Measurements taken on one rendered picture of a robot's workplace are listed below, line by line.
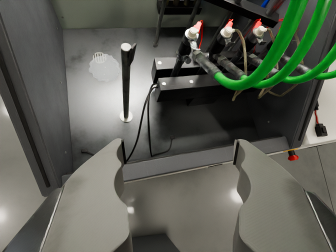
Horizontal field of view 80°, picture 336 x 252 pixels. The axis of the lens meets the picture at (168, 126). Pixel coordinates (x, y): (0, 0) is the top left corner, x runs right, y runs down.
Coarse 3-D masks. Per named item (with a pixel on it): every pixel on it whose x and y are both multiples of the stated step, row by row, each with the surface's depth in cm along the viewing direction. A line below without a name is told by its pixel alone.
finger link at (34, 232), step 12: (60, 192) 8; (48, 204) 8; (36, 216) 7; (48, 216) 7; (24, 228) 7; (36, 228) 7; (48, 228) 7; (12, 240) 6; (24, 240) 6; (36, 240) 6
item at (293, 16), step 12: (300, 0) 17; (288, 12) 18; (300, 12) 18; (288, 24) 18; (276, 36) 20; (288, 36) 19; (276, 48) 20; (264, 60) 22; (276, 60) 21; (252, 72) 24; (264, 72) 22; (228, 84) 29; (240, 84) 26; (252, 84) 25
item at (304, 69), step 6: (276, 0) 48; (282, 0) 47; (270, 6) 50; (276, 6) 49; (270, 12) 50; (282, 60) 49; (300, 66) 44; (306, 66) 44; (300, 72) 44; (306, 72) 43; (330, 72) 39; (318, 78) 41; (324, 78) 40; (330, 78) 39
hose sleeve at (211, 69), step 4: (196, 56) 38; (200, 56) 37; (204, 56) 37; (196, 60) 38; (200, 60) 37; (204, 60) 36; (208, 60) 36; (200, 64) 37; (204, 64) 35; (208, 64) 35; (212, 64) 34; (204, 68) 35; (208, 68) 34; (212, 68) 33; (216, 68) 33; (208, 72) 34; (212, 72) 33; (216, 72) 32; (212, 76) 33
